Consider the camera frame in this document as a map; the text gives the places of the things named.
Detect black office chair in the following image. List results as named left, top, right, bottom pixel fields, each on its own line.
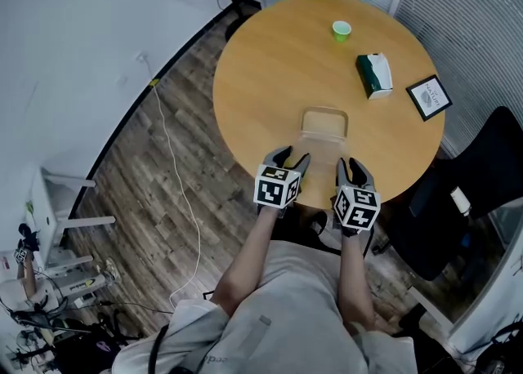
left=386, top=105, right=523, bottom=283

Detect person's black shoe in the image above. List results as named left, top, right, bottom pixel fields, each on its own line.
left=308, top=211, right=330, bottom=243

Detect person's grey shirt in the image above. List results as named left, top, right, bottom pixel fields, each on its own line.
left=112, top=239, right=416, bottom=374

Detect green and white tissue box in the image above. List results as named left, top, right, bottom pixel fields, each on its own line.
left=355, top=51, right=395, bottom=101

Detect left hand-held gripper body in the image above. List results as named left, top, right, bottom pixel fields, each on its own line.
left=253, top=156, right=304, bottom=220

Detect person's right forearm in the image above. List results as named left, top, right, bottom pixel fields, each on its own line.
left=334, top=231, right=389, bottom=335

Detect white box with yellow mark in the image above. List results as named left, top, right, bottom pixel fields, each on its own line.
left=60, top=269, right=120, bottom=309

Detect white window blinds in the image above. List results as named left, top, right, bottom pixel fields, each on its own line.
left=392, top=0, right=523, bottom=160

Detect white bottle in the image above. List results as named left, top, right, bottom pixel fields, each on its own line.
left=449, top=185, right=472, bottom=217

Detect black framed picture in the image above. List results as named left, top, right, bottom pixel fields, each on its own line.
left=405, top=73, right=454, bottom=122

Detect clear plastic container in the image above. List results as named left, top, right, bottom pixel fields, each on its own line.
left=294, top=105, right=351, bottom=202

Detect green paper cup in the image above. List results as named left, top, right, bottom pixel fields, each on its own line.
left=331, top=20, right=353, bottom=44

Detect person's left forearm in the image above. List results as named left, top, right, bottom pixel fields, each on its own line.
left=210, top=204, right=287, bottom=318

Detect round wooden table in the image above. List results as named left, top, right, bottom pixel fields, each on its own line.
left=212, top=0, right=446, bottom=211

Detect white side table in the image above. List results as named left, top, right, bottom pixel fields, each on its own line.
left=29, top=165, right=118, bottom=280

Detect black strap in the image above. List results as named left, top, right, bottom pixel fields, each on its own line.
left=146, top=323, right=170, bottom=374

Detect white cable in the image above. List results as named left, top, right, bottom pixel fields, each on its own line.
left=136, top=53, right=203, bottom=315

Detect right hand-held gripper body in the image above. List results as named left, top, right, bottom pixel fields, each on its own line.
left=333, top=184, right=382, bottom=238

